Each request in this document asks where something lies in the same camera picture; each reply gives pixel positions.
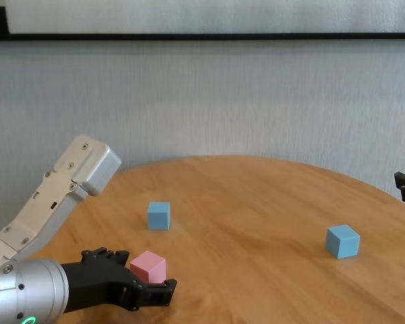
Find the blue building block cube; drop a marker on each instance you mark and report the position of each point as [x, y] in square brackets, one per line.
[342, 243]
[158, 217]

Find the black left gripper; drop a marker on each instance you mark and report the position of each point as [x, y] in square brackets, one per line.
[94, 283]

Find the pink building block cube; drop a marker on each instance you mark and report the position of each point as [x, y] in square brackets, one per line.
[150, 266]

